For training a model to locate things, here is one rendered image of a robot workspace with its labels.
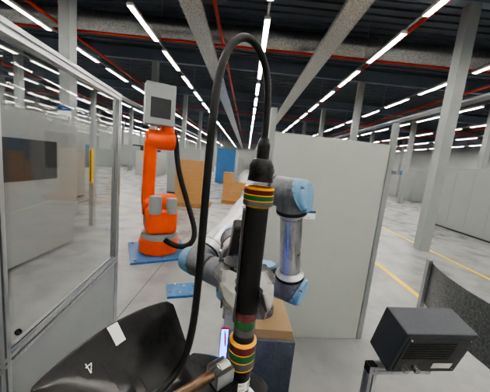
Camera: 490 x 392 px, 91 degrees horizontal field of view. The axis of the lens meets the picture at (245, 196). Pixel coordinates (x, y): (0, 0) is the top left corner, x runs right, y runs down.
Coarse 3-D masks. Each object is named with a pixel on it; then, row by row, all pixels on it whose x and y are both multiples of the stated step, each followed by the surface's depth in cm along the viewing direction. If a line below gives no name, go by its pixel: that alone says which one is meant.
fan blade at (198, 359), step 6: (192, 354) 64; (198, 354) 65; (204, 354) 66; (192, 360) 62; (198, 360) 63; (204, 360) 63; (198, 366) 61; (204, 366) 62; (198, 372) 60; (204, 372) 60; (252, 378) 64; (258, 378) 66; (252, 384) 61; (258, 384) 63; (264, 384) 65; (204, 390) 55; (210, 390) 55; (258, 390) 60; (264, 390) 62
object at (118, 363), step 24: (144, 312) 43; (168, 312) 46; (96, 336) 37; (144, 336) 41; (168, 336) 43; (72, 360) 34; (96, 360) 35; (120, 360) 37; (144, 360) 38; (168, 360) 40; (48, 384) 31; (72, 384) 32; (96, 384) 34; (120, 384) 35; (144, 384) 36
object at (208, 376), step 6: (210, 372) 34; (198, 378) 33; (204, 378) 33; (210, 378) 34; (186, 384) 32; (192, 384) 32; (198, 384) 32; (204, 384) 33; (174, 390) 31; (180, 390) 31; (186, 390) 31; (192, 390) 32
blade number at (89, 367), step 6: (84, 360) 34; (90, 360) 35; (78, 366) 34; (84, 366) 34; (90, 366) 34; (96, 366) 35; (84, 372) 34; (90, 372) 34; (96, 372) 34; (90, 378) 34
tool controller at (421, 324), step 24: (384, 312) 86; (408, 312) 84; (432, 312) 85; (384, 336) 85; (408, 336) 76; (432, 336) 77; (456, 336) 78; (384, 360) 84; (408, 360) 81; (432, 360) 82; (456, 360) 82
